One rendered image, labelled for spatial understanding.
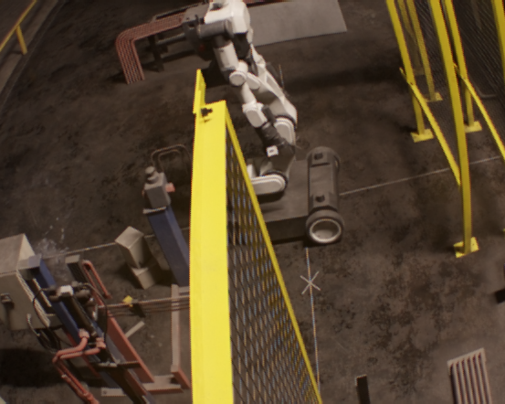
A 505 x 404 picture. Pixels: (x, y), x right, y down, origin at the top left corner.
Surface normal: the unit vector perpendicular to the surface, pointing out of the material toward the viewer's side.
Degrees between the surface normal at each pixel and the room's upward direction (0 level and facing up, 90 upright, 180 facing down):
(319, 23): 90
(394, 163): 0
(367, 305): 0
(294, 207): 0
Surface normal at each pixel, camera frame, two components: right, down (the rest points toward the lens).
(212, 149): -0.25, -0.75
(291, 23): 0.04, 0.62
